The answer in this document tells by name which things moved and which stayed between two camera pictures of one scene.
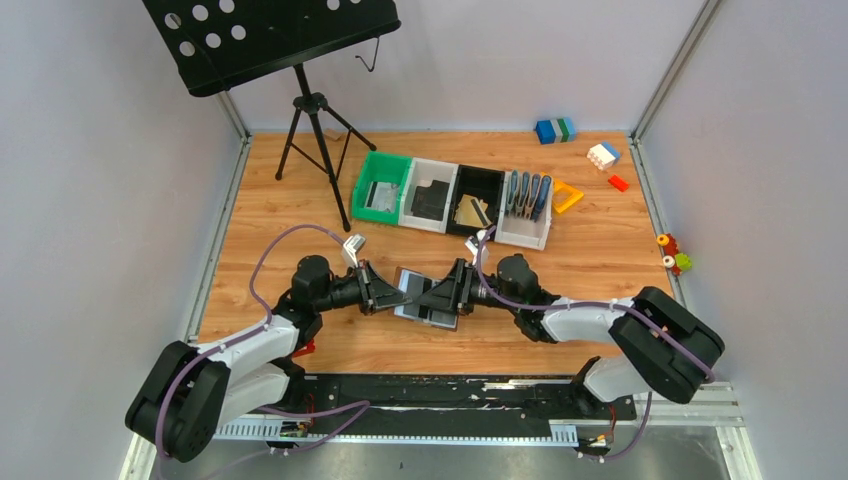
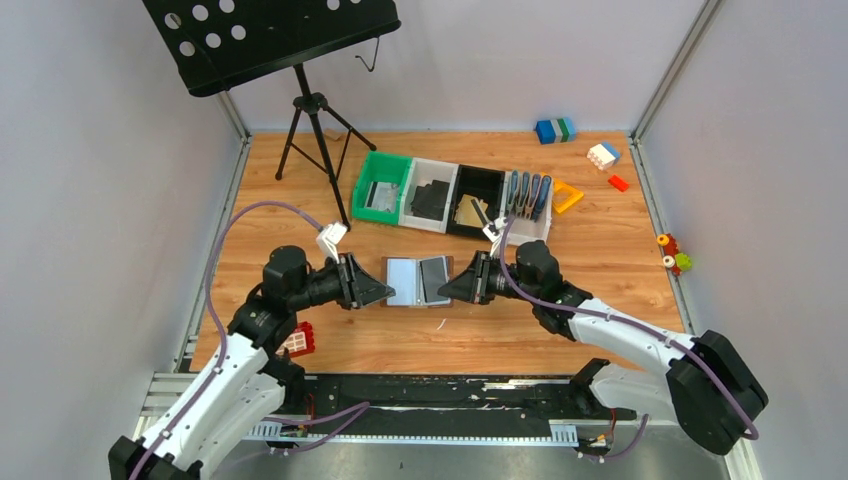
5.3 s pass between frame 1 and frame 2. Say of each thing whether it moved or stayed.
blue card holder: stayed
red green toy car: stayed
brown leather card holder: moved
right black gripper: moved
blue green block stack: stayed
